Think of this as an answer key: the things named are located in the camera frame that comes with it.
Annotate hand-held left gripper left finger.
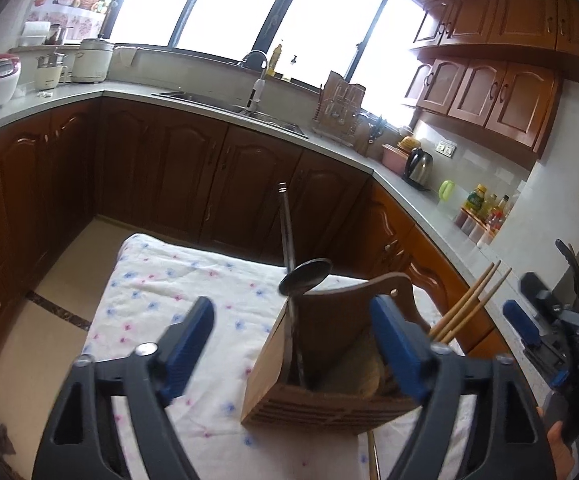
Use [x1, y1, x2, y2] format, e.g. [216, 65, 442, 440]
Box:
[32, 296, 216, 480]

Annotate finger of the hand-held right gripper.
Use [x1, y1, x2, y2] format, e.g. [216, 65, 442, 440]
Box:
[502, 299, 543, 348]
[521, 272, 563, 312]

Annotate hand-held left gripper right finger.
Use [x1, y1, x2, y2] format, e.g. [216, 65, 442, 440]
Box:
[369, 295, 556, 480]

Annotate wooden utensil holder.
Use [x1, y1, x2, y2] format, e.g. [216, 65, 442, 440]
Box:
[240, 271, 467, 436]

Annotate metal chopstick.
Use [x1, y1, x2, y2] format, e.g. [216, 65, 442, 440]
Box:
[276, 181, 300, 273]

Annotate person's right hand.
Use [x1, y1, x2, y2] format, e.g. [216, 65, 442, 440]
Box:
[547, 419, 578, 480]

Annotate white floral tablecloth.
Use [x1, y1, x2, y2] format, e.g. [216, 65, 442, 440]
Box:
[82, 232, 470, 480]

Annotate pink spice jar set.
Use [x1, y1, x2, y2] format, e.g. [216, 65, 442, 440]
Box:
[453, 207, 495, 248]

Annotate metal spoon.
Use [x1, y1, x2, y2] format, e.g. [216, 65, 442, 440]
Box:
[278, 258, 333, 390]

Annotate grey kitchen countertop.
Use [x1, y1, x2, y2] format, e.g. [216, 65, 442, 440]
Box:
[0, 77, 570, 311]

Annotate steel electric kettle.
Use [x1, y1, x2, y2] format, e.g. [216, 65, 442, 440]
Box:
[401, 147, 435, 192]

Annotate brown wooden base cabinets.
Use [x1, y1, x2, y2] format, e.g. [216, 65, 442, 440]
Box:
[0, 97, 510, 361]

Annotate pink plastic container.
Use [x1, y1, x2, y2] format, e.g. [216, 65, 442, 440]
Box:
[382, 142, 411, 167]

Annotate wooden dish rack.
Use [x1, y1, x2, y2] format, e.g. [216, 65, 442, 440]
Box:
[313, 71, 369, 148]

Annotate steel sink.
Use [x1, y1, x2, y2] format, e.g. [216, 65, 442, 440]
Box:
[152, 90, 310, 140]

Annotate kitchen faucet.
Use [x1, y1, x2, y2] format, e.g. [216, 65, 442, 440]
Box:
[242, 50, 270, 113]

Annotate white electric cooker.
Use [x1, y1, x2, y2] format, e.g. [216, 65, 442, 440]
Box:
[70, 37, 115, 84]

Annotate small white appliance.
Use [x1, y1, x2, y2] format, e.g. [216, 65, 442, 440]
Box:
[36, 52, 70, 92]

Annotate kitchen window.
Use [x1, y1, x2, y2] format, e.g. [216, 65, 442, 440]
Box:
[106, 0, 425, 128]

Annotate black cable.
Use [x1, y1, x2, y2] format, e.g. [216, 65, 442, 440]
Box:
[555, 239, 579, 306]

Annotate brown wooden wall cabinets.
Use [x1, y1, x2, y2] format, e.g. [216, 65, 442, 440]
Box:
[402, 0, 579, 171]

